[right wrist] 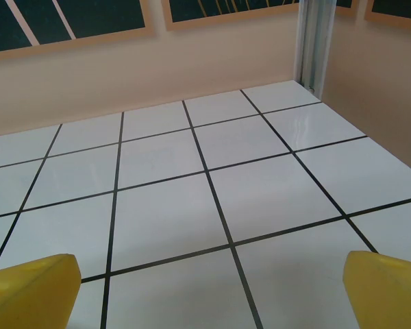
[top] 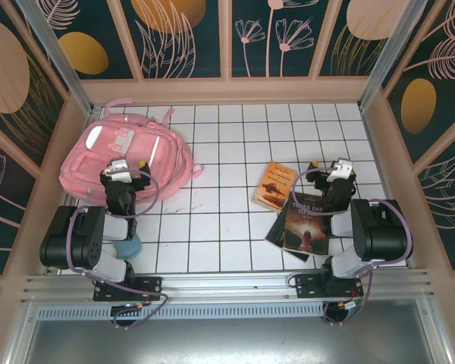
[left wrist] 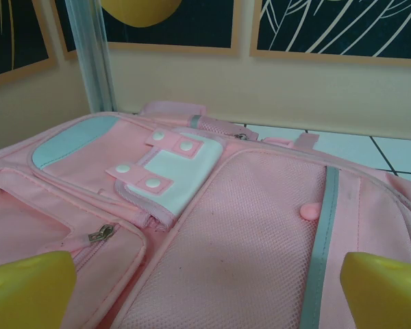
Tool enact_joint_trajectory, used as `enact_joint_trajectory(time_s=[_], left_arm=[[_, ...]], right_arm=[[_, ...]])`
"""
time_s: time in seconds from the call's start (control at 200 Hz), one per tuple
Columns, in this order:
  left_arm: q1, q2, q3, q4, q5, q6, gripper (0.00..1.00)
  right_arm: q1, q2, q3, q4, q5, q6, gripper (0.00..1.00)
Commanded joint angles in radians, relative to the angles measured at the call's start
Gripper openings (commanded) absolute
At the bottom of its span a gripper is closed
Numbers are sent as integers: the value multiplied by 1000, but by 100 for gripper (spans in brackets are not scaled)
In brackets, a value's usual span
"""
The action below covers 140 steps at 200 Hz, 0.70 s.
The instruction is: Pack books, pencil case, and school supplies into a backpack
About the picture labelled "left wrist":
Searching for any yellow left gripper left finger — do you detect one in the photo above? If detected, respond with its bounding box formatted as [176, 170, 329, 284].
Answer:
[0, 250, 78, 329]

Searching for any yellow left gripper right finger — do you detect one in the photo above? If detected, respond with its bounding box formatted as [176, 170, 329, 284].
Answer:
[340, 252, 411, 329]

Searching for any wall panel with orange oval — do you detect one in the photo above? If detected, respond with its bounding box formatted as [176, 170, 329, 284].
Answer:
[51, 0, 241, 62]

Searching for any aluminium corner post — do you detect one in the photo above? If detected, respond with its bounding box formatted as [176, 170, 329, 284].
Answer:
[64, 0, 120, 114]

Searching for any pink school backpack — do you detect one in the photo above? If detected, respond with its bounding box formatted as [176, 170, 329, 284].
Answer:
[0, 100, 411, 329]

